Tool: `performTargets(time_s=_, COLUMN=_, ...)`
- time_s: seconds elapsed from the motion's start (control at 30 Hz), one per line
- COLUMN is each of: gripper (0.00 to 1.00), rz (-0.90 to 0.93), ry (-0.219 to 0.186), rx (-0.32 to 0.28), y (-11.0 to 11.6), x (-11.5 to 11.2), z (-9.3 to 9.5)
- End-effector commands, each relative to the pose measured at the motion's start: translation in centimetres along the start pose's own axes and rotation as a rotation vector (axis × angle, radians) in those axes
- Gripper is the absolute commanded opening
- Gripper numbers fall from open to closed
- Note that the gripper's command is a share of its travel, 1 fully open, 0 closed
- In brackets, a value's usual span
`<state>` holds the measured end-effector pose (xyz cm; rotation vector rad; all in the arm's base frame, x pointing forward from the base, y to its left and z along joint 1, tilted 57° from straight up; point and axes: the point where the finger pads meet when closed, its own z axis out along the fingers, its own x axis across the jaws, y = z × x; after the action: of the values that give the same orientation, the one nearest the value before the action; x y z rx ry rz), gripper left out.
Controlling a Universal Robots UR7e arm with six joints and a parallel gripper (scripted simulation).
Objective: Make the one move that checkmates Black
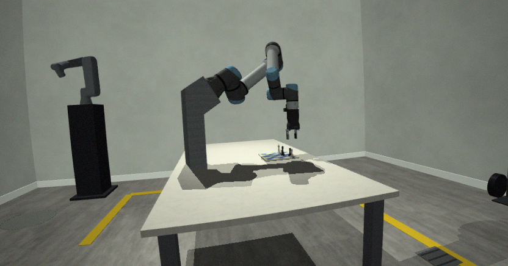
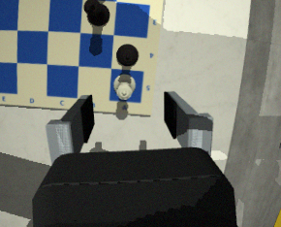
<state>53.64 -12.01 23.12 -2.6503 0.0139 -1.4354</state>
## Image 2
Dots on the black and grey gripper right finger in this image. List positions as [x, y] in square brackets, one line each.
[190, 128]

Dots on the white chess piece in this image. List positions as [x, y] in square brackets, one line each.
[124, 85]

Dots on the blue and cream chessboard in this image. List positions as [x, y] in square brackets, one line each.
[50, 54]

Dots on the black chess piece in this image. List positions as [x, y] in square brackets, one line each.
[96, 15]
[127, 54]

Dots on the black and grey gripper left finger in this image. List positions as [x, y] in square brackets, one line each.
[68, 134]

